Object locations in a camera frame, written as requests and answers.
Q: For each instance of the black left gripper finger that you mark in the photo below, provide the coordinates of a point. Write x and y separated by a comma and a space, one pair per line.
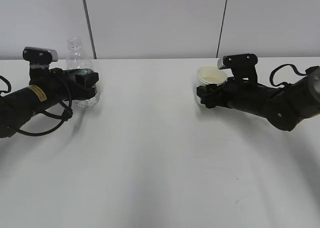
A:
82, 83

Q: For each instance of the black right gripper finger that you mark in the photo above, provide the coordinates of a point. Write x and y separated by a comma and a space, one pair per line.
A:
211, 95

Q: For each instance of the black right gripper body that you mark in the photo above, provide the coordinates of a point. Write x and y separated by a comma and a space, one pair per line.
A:
244, 97

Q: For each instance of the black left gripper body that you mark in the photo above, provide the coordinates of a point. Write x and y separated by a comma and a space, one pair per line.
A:
51, 86

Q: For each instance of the white paper cup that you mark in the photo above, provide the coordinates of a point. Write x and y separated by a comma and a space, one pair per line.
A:
208, 75

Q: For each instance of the clear green-label water bottle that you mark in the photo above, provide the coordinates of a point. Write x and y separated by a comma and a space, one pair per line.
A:
78, 59

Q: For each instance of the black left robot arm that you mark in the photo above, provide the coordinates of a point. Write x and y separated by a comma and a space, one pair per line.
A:
16, 112

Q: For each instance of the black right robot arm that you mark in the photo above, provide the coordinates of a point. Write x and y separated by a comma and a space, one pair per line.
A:
284, 105

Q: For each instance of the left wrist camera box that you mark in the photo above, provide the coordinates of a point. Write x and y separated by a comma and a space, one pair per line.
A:
39, 58

